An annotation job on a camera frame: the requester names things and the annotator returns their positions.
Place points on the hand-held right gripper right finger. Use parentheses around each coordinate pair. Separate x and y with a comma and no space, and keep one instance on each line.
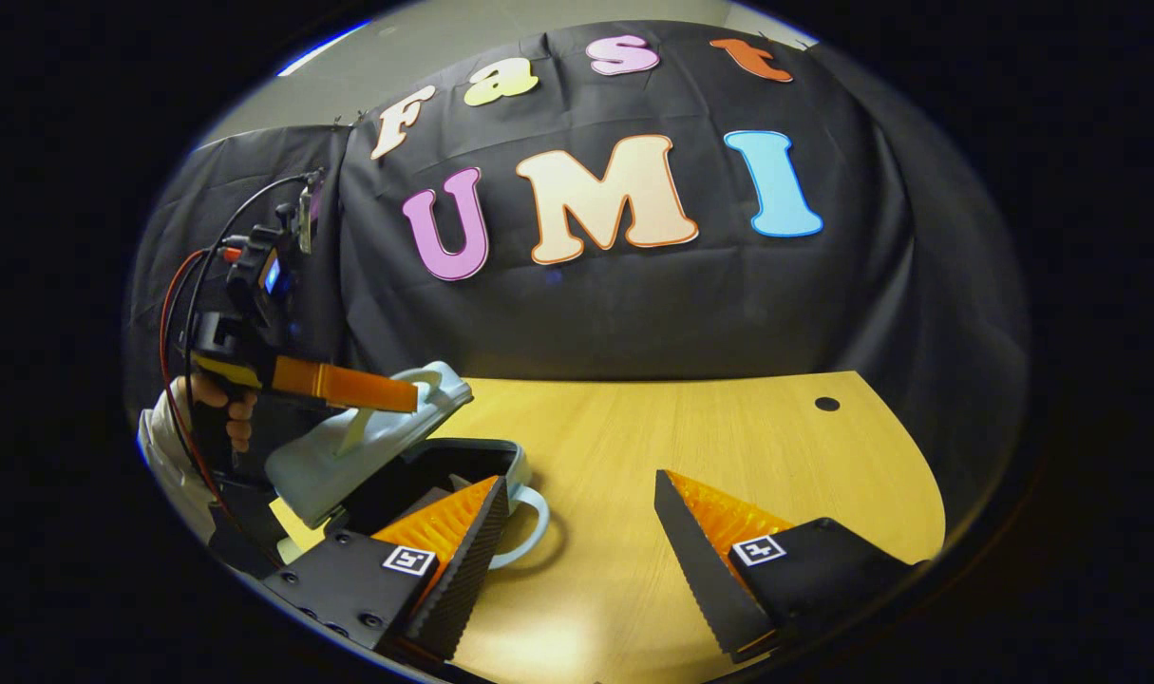
(705,570)

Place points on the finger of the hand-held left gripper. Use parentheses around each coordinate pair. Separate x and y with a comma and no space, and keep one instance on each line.
(349,385)

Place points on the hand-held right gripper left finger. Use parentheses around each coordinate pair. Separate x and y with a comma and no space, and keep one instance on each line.
(463,579)

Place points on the black backdrop cloth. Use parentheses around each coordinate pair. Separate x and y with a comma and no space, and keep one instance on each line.
(633,313)

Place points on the ceiling light panel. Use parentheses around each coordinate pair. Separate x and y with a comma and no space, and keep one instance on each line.
(320,47)

